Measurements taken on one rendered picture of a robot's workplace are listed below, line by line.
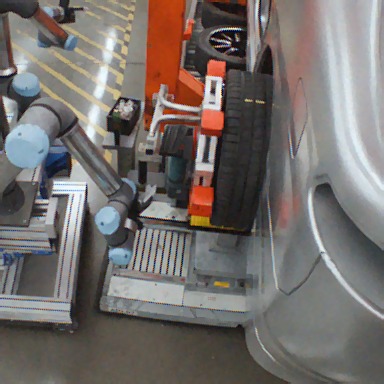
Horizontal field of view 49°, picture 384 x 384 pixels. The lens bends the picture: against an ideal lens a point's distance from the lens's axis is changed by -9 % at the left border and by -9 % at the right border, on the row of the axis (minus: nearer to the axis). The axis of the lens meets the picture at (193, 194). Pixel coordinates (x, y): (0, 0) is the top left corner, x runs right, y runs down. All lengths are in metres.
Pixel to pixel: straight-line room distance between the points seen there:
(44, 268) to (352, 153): 1.79
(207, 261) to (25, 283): 0.92
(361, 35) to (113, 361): 1.82
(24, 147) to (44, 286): 1.16
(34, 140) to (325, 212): 0.73
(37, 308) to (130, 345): 0.50
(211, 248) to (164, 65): 0.94
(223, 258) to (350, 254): 1.45
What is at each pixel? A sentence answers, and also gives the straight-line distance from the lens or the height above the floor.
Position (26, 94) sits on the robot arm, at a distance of 1.97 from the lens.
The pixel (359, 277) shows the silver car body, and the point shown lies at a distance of 0.89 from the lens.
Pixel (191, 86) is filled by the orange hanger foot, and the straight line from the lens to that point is 2.30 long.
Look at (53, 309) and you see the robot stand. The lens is 2.15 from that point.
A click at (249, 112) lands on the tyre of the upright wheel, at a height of 1.15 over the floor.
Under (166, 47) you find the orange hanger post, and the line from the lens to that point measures 2.14.
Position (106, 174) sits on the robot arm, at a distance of 1.41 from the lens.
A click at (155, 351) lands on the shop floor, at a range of 2.26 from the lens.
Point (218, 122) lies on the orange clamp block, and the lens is 1.55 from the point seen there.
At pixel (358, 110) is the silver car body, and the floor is 1.65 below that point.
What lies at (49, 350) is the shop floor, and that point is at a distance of 2.31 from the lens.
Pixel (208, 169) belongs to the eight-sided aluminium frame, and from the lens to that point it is 1.62.
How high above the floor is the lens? 2.09
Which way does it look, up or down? 47 degrees down
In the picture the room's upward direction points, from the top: 7 degrees clockwise
